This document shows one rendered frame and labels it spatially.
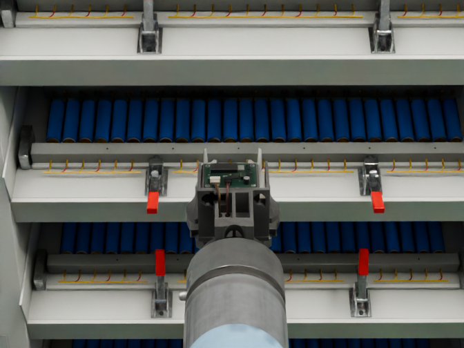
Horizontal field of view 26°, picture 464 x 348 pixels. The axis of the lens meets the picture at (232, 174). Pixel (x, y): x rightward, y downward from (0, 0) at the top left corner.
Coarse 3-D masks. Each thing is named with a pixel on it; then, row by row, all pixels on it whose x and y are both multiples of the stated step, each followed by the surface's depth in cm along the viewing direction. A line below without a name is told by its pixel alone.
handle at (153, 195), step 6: (156, 174) 123; (156, 180) 123; (156, 186) 122; (150, 192) 120; (156, 192) 120; (150, 198) 119; (156, 198) 119; (150, 204) 118; (156, 204) 118; (150, 210) 118; (156, 210) 118
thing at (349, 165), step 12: (36, 168) 127; (48, 168) 127; (60, 168) 127; (72, 168) 127; (84, 168) 127; (96, 168) 127; (108, 168) 127; (120, 168) 127; (132, 168) 127; (144, 168) 127; (168, 168) 127; (180, 168) 127; (192, 168) 127
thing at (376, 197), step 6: (372, 174) 123; (372, 180) 123; (372, 186) 122; (372, 192) 120; (378, 192) 120; (372, 198) 119; (378, 198) 119; (372, 204) 119; (378, 204) 118; (378, 210) 118; (384, 210) 118
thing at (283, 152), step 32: (32, 160) 126; (64, 160) 126; (96, 160) 126; (128, 160) 126; (192, 160) 126; (224, 160) 126; (256, 160) 126; (288, 160) 126; (320, 160) 126; (352, 160) 126; (384, 160) 126; (416, 160) 126; (448, 160) 127
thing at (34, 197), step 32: (32, 96) 134; (32, 128) 128; (32, 192) 125; (64, 192) 125; (96, 192) 125; (128, 192) 125; (192, 192) 125; (288, 192) 125; (320, 192) 125; (352, 192) 125; (384, 192) 125; (416, 192) 125; (448, 192) 125
